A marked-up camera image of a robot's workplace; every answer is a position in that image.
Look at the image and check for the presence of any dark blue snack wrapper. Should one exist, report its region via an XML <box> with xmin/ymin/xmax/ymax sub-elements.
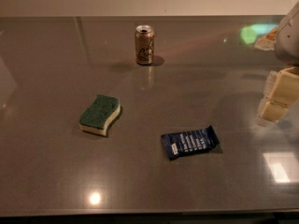
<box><xmin>162</xmin><ymin>126</ymin><xmax>220</xmax><ymax>161</ymax></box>

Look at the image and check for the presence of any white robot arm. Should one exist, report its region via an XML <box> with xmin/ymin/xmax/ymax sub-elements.
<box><xmin>254</xmin><ymin>2</ymin><xmax>299</xmax><ymax>126</ymax></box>

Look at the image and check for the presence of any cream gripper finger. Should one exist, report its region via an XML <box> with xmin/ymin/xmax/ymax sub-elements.
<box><xmin>257</xmin><ymin>66</ymin><xmax>299</xmax><ymax>123</ymax></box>

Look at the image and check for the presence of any orange soda can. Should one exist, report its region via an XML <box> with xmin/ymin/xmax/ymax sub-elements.
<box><xmin>135</xmin><ymin>24</ymin><xmax>155</xmax><ymax>65</ymax></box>

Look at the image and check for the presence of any green and yellow sponge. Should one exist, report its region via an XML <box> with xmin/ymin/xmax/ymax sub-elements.
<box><xmin>78</xmin><ymin>94</ymin><xmax>121</xmax><ymax>136</ymax></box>

